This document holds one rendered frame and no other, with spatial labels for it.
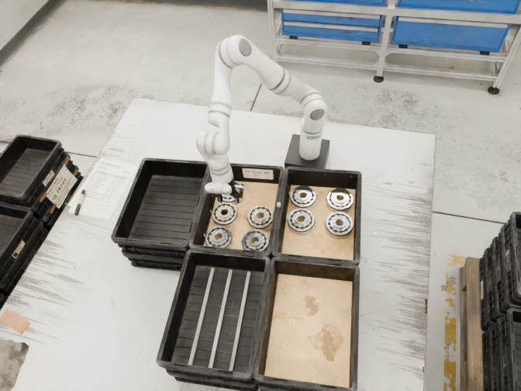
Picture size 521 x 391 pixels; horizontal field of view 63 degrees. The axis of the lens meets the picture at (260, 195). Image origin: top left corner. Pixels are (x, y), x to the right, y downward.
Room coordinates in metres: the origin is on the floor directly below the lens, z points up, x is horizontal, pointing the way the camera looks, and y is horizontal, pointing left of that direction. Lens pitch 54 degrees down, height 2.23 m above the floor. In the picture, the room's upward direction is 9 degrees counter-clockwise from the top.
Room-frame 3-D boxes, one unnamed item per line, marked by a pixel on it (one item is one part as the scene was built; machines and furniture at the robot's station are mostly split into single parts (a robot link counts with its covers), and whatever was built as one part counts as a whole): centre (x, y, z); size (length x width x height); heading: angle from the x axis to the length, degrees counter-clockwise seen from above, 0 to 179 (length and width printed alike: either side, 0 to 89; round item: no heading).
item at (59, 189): (1.59, 1.12, 0.41); 0.31 x 0.02 x 0.16; 158
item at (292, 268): (0.45, -0.09, 0.87); 0.40 x 0.30 x 0.11; 164
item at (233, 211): (0.93, 0.15, 0.86); 0.10 x 0.10 x 0.01
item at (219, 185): (0.90, 0.13, 1.13); 0.11 x 0.09 x 0.06; 164
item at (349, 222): (0.81, -0.28, 0.86); 0.10 x 0.10 x 0.01
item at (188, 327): (0.53, 0.19, 0.87); 0.40 x 0.30 x 0.11; 164
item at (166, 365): (0.53, 0.19, 0.92); 0.40 x 0.30 x 0.02; 164
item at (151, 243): (0.99, 0.37, 0.92); 0.40 x 0.30 x 0.02; 164
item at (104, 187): (1.29, 0.73, 0.70); 0.33 x 0.23 x 0.01; 158
